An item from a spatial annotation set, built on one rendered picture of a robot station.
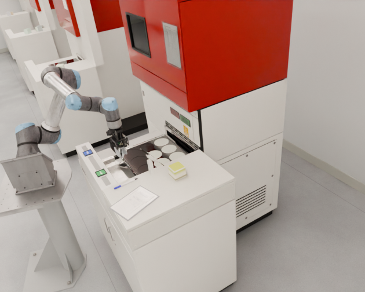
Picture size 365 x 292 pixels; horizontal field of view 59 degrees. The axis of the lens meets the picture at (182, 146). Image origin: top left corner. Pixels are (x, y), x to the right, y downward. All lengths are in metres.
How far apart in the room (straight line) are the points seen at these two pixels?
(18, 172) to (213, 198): 1.17
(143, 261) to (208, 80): 1.00
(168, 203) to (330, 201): 1.84
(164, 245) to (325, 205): 1.74
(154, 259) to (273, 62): 1.33
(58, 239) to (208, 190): 1.25
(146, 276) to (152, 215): 0.38
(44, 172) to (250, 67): 1.39
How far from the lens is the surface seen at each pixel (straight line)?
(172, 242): 1.75
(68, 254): 2.63
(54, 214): 2.37
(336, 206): 3.11
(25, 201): 2.18
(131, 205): 1.65
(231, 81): 1.93
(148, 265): 1.77
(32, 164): 2.13
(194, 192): 1.66
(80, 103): 1.69
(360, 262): 2.75
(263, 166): 2.45
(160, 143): 2.19
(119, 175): 2.01
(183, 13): 1.66
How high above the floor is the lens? 2.06
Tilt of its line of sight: 33 degrees down
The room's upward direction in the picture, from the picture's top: 7 degrees counter-clockwise
